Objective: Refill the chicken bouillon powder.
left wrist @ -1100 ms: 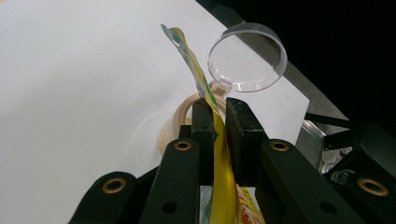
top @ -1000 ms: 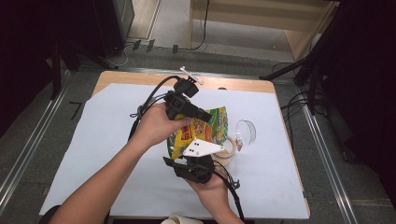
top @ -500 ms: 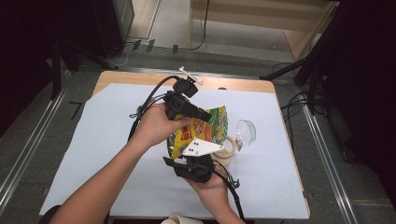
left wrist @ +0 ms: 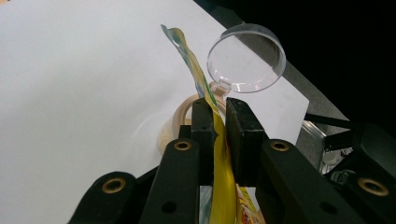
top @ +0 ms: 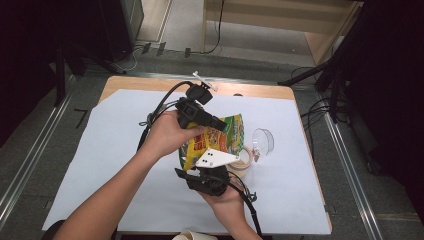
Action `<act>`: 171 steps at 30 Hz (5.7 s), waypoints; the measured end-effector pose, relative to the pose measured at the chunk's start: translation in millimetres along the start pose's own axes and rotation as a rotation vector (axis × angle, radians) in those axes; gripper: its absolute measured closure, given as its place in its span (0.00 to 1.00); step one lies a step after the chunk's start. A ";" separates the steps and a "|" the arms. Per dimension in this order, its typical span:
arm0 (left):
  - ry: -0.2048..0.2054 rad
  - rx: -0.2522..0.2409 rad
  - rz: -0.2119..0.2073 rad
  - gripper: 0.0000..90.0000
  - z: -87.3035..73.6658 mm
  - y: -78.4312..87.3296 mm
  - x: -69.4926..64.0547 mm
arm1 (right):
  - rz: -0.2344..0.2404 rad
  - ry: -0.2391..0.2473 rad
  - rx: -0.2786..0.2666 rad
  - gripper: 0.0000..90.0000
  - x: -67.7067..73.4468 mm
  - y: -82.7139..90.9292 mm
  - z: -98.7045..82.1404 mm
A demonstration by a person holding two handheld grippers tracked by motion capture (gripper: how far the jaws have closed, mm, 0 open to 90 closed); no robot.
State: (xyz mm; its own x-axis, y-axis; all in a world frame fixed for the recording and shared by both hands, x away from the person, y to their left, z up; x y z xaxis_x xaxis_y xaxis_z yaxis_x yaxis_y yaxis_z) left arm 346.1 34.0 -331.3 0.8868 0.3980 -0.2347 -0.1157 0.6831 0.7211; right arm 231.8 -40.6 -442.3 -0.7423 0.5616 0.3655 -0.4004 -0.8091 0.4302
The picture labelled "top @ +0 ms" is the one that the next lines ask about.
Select white floor cable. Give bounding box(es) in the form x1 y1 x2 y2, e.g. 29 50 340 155
124 45 145 73

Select person's right hand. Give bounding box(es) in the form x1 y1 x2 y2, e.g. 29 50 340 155
199 187 248 228

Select thin black hanging cable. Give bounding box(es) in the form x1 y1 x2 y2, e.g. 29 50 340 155
190 0 226 56

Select white paper sheet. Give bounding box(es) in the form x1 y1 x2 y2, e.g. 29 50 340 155
42 88 333 236

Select hand-held gripper cable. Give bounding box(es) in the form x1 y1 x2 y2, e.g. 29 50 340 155
137 80 194 151
229 171 264 238

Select yellow green spouted pouch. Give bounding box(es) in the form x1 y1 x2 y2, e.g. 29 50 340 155
178 113 245 172

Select black floor cables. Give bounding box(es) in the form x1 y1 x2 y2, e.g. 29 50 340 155
291 66 351 158

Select left hand-held gripper cable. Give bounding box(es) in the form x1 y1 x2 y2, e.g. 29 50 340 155
137 80 194 151

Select black metal stand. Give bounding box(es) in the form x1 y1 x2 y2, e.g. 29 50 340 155
54 39 128 108
278 0 368 124

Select wooden table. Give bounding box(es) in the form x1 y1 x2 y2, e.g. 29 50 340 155
98 75 334 236

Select black chair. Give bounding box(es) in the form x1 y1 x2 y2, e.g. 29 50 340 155
41 219 66 240

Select metal floor rail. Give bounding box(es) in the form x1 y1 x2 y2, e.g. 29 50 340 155
0 76 76 231
321 109 384 240

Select light wooden shelf unit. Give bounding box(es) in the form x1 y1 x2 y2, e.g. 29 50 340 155
201 0 364 66

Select black cabinet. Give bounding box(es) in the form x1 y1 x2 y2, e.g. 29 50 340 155
96 0 145 63

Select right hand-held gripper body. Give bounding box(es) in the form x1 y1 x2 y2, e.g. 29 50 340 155
186 147 241 197

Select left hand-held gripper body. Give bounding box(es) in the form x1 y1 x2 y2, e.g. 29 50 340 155
174 70 219 130

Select right hand-held gripper cable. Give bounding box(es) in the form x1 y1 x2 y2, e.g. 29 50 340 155
229 171 264 238

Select clear glass jar with lid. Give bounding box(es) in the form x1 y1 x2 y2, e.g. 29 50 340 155
226 128 275 178

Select white paper cup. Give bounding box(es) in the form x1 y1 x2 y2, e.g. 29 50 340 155
172 228 219 240

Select person's left hand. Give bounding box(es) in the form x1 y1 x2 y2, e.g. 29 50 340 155
138 109 205 160

